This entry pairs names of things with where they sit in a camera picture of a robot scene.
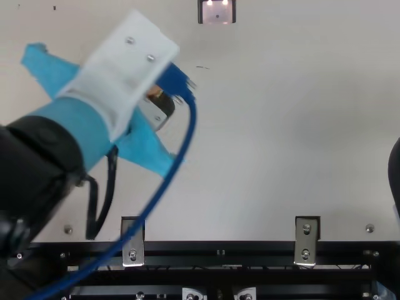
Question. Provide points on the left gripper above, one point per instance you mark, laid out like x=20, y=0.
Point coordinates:
x=72, y=125

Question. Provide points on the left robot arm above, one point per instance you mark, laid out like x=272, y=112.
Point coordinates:
x=34, y=168

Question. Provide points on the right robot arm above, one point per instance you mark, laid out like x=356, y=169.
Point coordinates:
x=395, y=175

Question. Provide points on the small square scanner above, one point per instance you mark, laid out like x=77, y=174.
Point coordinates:
x=217, y=12

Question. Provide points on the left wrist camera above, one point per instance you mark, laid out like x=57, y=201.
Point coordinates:
x=125, y=65

